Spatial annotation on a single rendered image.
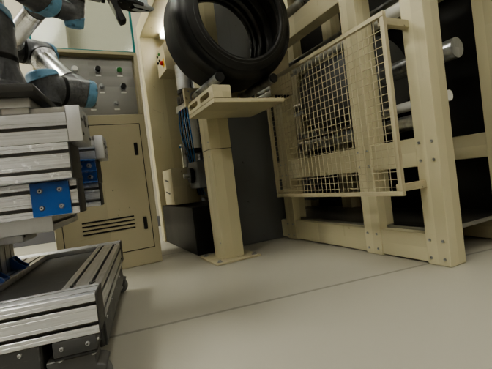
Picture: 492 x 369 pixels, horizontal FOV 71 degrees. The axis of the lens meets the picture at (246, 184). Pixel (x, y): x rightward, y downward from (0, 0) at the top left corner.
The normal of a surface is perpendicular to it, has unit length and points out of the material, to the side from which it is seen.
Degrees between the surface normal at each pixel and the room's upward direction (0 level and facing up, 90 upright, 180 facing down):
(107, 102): 90
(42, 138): 90
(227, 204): 90
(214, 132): 90
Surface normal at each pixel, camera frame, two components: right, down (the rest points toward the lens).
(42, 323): 0.28, -0.02
